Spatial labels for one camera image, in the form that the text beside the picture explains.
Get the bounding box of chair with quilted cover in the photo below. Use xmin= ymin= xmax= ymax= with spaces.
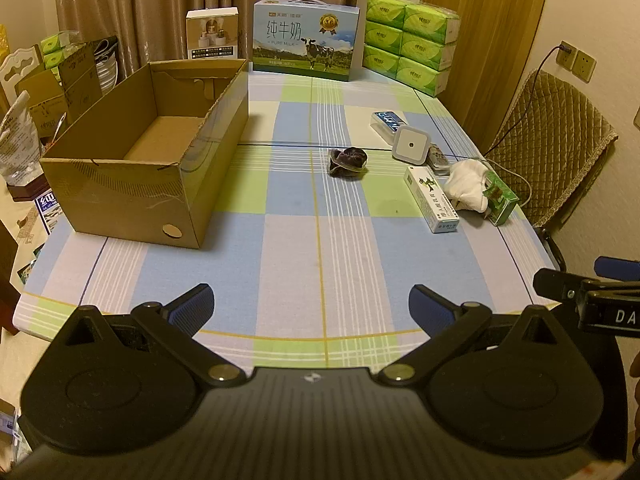
xmin=482 ymin=69 xmax=619 ymax=272

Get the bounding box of blue milk gift box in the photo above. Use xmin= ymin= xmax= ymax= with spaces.
xmin=251 ymin=0 xmax=360 ymax=82

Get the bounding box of small beige product box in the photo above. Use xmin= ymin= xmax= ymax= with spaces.
xmin=186 ymin=7 xmax=239 ymax=61

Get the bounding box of low brown cardboard box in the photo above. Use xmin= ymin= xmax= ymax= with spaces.
xmin=15 ymin=67 xmax=69 ymax=137

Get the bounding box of white carved chair back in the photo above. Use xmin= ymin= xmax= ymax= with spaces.
xmin=0 ymin=45 xmax=45 ymax=106

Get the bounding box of green tissue packs pile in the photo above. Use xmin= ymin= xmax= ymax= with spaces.
xmin=40 ymin=30 xmax=83 ymax=68

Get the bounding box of tall brown cardboard box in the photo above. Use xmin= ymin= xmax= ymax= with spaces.
xmin=59 ymin=42 xmax=104 ymax=111

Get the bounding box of dark fabric scrunchie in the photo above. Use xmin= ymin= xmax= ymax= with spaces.
xmin=327 ymin=146 xmax=369 ymax=179

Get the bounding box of white cloth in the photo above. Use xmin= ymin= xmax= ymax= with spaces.
xmin=444 ymin=159 xmax=493 ymax=212

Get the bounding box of white plastic bag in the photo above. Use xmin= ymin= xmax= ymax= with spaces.
xmin=0 ymin=91 xmax=42 ymax=186

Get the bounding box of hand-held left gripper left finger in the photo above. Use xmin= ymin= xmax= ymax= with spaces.
xmin=50 ymin=283 xmax=247 ymax=387

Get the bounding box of blue white flat box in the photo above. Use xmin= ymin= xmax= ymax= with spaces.
xmin=37 ymin=194 xmax=64 ymax=236

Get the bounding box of blue white small box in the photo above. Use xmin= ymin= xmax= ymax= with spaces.
xmin=370 ymin=109 xmax=408 ymax=142

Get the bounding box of white square night light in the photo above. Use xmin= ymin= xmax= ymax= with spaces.
xmin=391 ymin=125 xmax=432 ymax=163

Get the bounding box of dark power cable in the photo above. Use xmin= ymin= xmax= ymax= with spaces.
xmin=479 ymin=46 xmax=568 ymax=157

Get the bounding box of checked tablecloth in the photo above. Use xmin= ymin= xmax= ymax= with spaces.
xmin=12 ymin=70 xmax=566 ymax=376

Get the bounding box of brown shiny curtain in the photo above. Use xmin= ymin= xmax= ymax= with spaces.
xmin=52 ymin=0 xmax=391 ymax=61

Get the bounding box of long white green box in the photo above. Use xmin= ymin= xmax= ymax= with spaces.
xmin=404 ymin=166 xmax=460 ymax=234

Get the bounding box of stack of white bowls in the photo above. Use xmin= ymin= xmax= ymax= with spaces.
xmin=95 ymin=36 xmax=120 ymax=96

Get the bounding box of thin white cable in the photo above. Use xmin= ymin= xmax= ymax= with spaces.
xmin=480 ymin=157 xmax=533 ymax=206

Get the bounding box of dark wooden tray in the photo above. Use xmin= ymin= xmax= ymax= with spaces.
xmin=7 ymin=180 xmax=47 ymax=204

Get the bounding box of stack of green tissue packs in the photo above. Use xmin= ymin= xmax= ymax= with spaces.
xmin=362 ymin=0 xmax=461 ymax=98

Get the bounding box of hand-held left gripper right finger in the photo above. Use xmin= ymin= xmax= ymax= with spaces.
xmin=376 ymin=284 xmax=581 ymax=387

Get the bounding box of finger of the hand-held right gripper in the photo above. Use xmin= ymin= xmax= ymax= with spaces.
xmin=532 ymin=268 xmax=591 ymax=307
xmin=587 ymin=256 xmax=640 ymax=293

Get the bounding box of small green carton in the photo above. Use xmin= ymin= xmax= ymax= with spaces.
xmin=481 ymin=170 xmax=519 ymax=226

